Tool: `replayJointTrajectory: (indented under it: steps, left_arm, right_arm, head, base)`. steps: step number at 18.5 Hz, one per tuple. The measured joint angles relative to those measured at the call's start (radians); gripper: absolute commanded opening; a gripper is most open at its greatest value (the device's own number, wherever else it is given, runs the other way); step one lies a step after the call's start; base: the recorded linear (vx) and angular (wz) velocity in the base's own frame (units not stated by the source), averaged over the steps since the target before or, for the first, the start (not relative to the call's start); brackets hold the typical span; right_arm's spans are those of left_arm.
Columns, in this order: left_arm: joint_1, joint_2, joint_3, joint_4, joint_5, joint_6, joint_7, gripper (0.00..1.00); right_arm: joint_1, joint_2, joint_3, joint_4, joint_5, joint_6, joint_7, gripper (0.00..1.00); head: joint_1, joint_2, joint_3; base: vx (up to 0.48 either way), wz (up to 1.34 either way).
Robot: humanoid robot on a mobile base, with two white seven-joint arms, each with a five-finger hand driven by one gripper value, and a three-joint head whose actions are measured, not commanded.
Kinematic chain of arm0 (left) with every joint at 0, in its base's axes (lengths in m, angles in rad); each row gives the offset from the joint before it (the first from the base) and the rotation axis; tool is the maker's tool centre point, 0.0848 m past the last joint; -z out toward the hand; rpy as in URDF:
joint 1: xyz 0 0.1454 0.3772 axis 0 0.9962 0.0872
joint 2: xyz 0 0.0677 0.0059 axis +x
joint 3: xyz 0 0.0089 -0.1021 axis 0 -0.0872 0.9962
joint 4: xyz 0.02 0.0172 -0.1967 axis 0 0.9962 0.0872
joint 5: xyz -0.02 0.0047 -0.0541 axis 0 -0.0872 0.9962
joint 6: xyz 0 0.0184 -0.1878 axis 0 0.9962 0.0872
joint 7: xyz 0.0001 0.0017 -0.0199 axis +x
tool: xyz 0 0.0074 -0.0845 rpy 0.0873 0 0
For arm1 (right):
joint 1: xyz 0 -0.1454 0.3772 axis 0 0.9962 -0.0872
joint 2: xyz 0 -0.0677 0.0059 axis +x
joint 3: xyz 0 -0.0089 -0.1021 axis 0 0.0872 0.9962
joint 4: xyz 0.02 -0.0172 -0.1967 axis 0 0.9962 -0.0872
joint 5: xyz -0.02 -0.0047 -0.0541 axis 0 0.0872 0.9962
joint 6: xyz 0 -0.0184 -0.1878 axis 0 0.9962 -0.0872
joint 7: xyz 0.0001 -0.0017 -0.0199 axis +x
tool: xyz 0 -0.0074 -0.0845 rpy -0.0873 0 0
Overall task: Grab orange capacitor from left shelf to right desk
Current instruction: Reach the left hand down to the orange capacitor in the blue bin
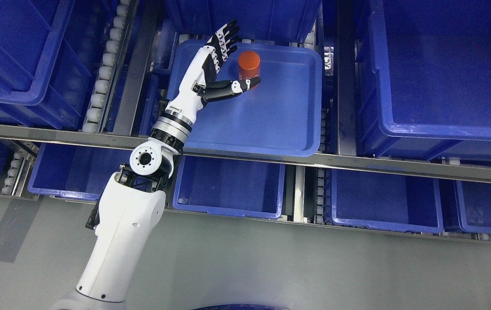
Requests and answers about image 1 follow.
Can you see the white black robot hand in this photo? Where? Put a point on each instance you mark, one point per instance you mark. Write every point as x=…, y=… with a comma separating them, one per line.
x=199, y=85

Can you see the orange cylindrical capacitor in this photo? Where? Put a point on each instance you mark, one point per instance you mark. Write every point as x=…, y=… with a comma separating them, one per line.
x=248, y=65

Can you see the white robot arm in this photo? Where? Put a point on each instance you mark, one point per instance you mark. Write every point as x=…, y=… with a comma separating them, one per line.
x=130, y=207

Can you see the metal shelf rack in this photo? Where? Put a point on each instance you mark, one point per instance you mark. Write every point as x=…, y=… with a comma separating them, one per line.
x=139, y=70

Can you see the blue bin top centre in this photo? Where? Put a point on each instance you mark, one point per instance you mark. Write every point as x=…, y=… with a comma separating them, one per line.
x=273, y=20

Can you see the shallow blue tray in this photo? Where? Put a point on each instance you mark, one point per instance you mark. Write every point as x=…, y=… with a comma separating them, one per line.
x=280, y=117

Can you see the blue bin lower centre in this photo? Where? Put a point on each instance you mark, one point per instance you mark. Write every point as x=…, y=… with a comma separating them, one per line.
x=230, y=187

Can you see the blue bin lower left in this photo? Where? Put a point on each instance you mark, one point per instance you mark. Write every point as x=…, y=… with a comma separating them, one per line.
x=74, y=172

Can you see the large blue bin left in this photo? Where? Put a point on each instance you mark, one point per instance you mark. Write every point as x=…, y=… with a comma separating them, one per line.
x=47, y=51

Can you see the large blue bin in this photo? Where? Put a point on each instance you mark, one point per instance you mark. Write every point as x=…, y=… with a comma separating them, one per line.
x=424, y=78
x=47, y=51

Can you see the blue bin lower right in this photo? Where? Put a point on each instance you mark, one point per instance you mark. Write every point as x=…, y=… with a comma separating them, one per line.
x=384, y=202

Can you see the large blue bin right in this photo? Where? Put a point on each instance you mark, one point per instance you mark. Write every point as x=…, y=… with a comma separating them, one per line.
x=424, y=78

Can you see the blue bin far right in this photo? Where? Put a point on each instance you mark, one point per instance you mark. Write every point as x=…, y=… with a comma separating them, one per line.
x=474, y=206

